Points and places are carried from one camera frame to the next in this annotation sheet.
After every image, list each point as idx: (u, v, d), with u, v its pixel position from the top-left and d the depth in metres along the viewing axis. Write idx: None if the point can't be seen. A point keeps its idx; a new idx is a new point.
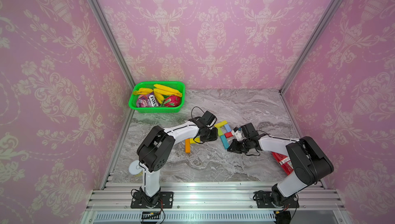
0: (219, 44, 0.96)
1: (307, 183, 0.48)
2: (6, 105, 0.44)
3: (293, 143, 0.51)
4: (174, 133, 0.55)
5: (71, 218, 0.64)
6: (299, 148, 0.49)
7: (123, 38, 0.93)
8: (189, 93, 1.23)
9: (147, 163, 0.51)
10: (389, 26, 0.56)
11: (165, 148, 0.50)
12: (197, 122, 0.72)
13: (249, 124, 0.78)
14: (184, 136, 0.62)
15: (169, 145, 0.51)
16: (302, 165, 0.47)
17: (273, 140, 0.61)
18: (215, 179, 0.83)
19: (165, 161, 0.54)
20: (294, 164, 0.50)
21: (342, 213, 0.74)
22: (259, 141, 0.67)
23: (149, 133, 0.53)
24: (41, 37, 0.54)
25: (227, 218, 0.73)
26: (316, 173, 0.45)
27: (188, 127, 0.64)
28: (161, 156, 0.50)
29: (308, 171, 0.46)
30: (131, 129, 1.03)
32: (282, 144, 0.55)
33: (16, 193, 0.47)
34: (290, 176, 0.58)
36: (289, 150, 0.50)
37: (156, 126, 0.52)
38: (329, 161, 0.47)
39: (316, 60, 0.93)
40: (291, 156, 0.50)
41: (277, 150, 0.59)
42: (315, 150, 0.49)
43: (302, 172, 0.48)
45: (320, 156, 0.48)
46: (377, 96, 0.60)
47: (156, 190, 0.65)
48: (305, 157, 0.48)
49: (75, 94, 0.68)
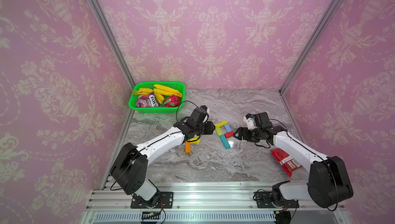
0: (219, 44, 0.96)
1: (321, 203, 0.45)
2: (6, 105, 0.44)
3: (320, 164, 0.44)
4: (149, 149, 0.48)
5: (71, 218, 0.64)
6: (325, 172, 0.42)
7: (123, 38, 0.93)
8: (189, 93, 1.23)
9: (121, 185, 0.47)
10: (389, 26, 0.56)
11: (137, 169, 0.43)
12: (183, 126, 0.62)
13: (264, 114, 0.70)
14: (164, 150, 0.54)
15: (142, 167, 0.44)
16: (322, 188, 0.43)
17: (292, 143, 0.55)
18: (215, 179, 0.83)
19: (141, 181, 0.47)
20: (312, 184, 0.46)
21: (342, 213, 0.74)
22: (275, 137, 0.60)
23: (121, 153, 0.46)
24: (41, 37, 0.54)
25: (227, 218, 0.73)
26: (334, 199, 0.42)
27: (166, 139, 0.54)
28: (135, 177, 0.43)
29: (326, 196, 0.43)
30: (131, 129, 1.03)
32: (304, 157, 0.49)
33: (16, 193, 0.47)
34: (298, 185, 0.56)
36: (313, 169, 0.44)
37: (128, 144, 0.47)
38: (352, 189, 0.43)
39: (316, 60, 0.93)
40: (312, 175, 0.45)
41: (292, 153, 0.54)
42: (342, 175, 0.45)
43: (319, 193, 0.45)
45: (345, 183, 0.43)
46: (377, 96, 0.60)
47: (146, 197, 0.62)
48: (328, 182, 0.42)
49: (75, 94, 0.68)
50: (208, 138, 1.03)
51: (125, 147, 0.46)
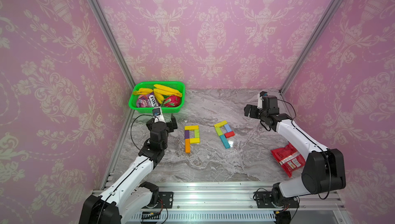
0: (219, 44, 0.96)
1: (311, 189, 0.47)
2: (6, 105, 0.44)
3: (318, 153, 0.45)
4: (120, 190, 0.45)
5: (71, 218, 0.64)
6: (322, 162, 0.43)
7: (123, 38, 0.93)
8: (189, 93, 1.23)
9: None
10: (389, 26, 0.56)
11: (107, 221, 0.39)
12: (149, 152, 0.59)
13: (273, 99, 0.67)
14: (138, 181, 0.51)
15: (114, 216, 0.40)
16: (315, 175, 0.45)
17: (295, 132, 0.54)
18: (215, 179, 0.83)
19: None
20: (306, 170, 0.48)
21: (342, 213, 0.74)
22: (279, 124, 0.60)
23: (84, 211, 0.40)
24: (41, 37, 0.54)
25: (227, 218, 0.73)
26: (324, 187, 0.44)
27: (135, 170, 0.51)
28: None
29: (317, 183, 0.44)
30: (131, 129, 1.03)
32: (305, 147, 0.49)
33: (16, 193, 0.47)
34: (295, 180, 0.57)
36: (310, 158, 0.45)
37: (90, 196, 0.42)
38: (345, 182, 0.44)
39: (316, 60, 0.93)
40: (308, 163, 0.46)
41: (293, 142, 0.54)
42: (338, 167, 0.44)
43: (310, 180, 0.47)
45: (339, 174, 0.44)
46: (377, 96, 0.60)
47: (145, 203, 0.62)
48: (322, 171, 0.43)
49: (75, 94, 0.68)
50: (208, 138, 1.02)
51: (88, 199, 0.41)
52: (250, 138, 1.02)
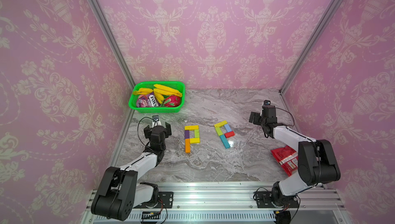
0: (219, 44, 0.96)
1: (307, 182, 0.48)
2: (6, 105, 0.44)
3: (307, 142, 0.49)
4: (133, 167, 0.50)
5: (71, 218, 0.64)
6: (311, 148, 0.47)
7: (123, 38, 0.93)
8: (189, 93, 1.23)
9: (110, 212, 0.41)
10: (389, 26, 0.56)
11: (128, 184, 0.44)
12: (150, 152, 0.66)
13: (272, 109, 0.73)
14: (145, 169, 0.56)
15: (133, 180, 0.45)
16: (306, 163, 0.47)
17: (289, 131, 0.60)
18: (215, 179, 0.83)
19: (132, 202, 0.46)
20: (299, 161, 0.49)
21: (342, 213, 0.74)
22: (274, 129, 0.66)
23: (104, 181, 0.44)
24: (41, 37, 0.54)
25: (227, 218, 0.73)
26: (318, 174, 0.45)
27: (145, 157, 0.59)
28: (126, 197, 0.42)
29: (310, 170, 0.46)
30: (131, 129, 1.03)
32: (295, 140, 0.54)
33: (16, 193, 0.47)
34: (293, 176, 0.58)
36: (300, 147, 0.49)
37: (110, 167, 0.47)
38: (339, 171, 0.46)
39: (316, 60, 0.93)
40: (300, 152, 0.50)
41: (287, 141, 0.59)
42: (328, 154, 0.47)
43: (304, 170, 0.49)
45: (330, 162, 0.46)
46: (377, 96, 0.60)
47: (147, 198, 0.62)
48: (313, 158, 0.46)
49: (75, 94, 0.68)
50: (208, 138, 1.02)
51: (108, 170, 0.45)
52: (250, 138, 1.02)
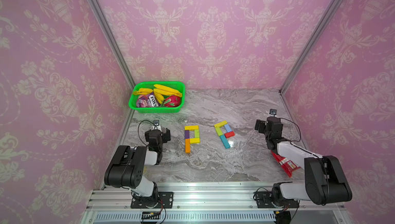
0: (219, 44, 0.96)
1: (316, 201, 0.45)
2: (6, 105, 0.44)
3: (313, 159, 0.47)
4: None
5: (72, 218, 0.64)
6: (318, 165, 0.45)
7: (123, 38, 0.93)
8: (189, 93, 1.23)
9: (122, 180, 0.45)
10: (389, 26, 0.56)
11: (140, 153, 0.50)
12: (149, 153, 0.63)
13: (276, 125, 0.69)
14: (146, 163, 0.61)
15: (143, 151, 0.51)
16: (315, 181, 0.45)
17: (293, 148, 0.58)
18: (215, 179, 0.83)
19: (141, 174, 0.50)
20: (307, 179, 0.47)
21: (342, 214, 0.73)
22: (279, 145, 0.64)
23: (117, 153, 0.50)
24: (41, 37, 0.54)
25: (228, 218, 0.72)
26: (327, 193, 0.42)
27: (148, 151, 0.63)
28: (137, 164, 0.48)
29: (319, 190, 0.44)
30: (131, 129, 1.03)
32: (301, 157, 0.52)
33: (16, 193, 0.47)
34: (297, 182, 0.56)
36: (306, 163, 0.47)
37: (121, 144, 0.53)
38: (349, 190, 0.43)
39: (315, 60, 0.93)
40: (306, 170, 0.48)
41: (292, 157, 0.57)
42: (336, 172, 0.47)
43: (313, 189, 0.46)
45: (340, 180, 0.44)
46: (377, 96, 0.60)
47: (147, 193, 0.63)
48: (321, 176, 0.44)
49: (75, 94, 0.68)
50: (208, 138, 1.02)
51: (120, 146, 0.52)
52: (250, 138, 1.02)
